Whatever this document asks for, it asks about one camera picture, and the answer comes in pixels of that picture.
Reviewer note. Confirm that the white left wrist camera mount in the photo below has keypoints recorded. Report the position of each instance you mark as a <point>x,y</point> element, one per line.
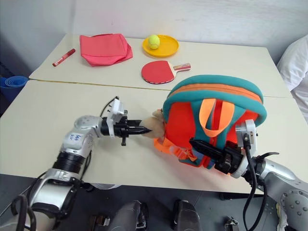
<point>117,108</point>

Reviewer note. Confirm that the yellow tennis ball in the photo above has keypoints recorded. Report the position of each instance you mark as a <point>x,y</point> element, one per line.
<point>153,42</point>

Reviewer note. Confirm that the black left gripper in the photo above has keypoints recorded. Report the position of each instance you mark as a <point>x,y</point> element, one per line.
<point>120,130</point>

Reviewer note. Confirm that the blue rolled mat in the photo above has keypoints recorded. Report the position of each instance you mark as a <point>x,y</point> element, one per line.
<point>10,84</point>

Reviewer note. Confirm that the red marker pen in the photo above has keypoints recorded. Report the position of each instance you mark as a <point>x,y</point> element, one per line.
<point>63,57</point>

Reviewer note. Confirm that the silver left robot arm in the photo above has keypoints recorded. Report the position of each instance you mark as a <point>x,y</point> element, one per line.
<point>72,142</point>

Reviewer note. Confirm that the black rounded shape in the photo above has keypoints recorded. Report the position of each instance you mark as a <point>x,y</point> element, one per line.
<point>186,215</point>

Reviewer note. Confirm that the yellow plastic plate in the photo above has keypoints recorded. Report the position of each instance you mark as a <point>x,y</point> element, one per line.
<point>168,47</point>

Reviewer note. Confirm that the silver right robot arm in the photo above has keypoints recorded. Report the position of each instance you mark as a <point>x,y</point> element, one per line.
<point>276,173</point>

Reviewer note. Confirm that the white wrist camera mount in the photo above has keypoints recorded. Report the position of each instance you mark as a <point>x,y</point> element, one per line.
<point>117,108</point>
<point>249,130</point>

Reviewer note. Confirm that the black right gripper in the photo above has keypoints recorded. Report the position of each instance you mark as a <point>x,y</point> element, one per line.
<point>229,158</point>

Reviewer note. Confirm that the pink cloth bag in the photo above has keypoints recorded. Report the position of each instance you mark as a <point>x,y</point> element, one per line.
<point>103,49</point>

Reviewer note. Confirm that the beige plush toy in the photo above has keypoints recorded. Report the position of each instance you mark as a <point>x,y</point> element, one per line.
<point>156,124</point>

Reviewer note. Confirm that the orange and teal backpack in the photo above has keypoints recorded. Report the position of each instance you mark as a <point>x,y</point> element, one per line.
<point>183,120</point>

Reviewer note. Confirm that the white cloth bundle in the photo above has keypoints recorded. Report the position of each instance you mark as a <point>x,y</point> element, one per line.
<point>297,65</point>

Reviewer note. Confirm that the red table tennis paddle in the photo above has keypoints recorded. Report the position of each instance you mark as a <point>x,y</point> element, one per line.
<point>156,71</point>

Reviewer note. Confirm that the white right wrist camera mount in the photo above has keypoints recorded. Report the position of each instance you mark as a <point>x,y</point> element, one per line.
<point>249,130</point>

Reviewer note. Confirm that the grey rounded shape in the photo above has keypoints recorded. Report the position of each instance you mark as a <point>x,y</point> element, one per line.
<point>130,216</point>

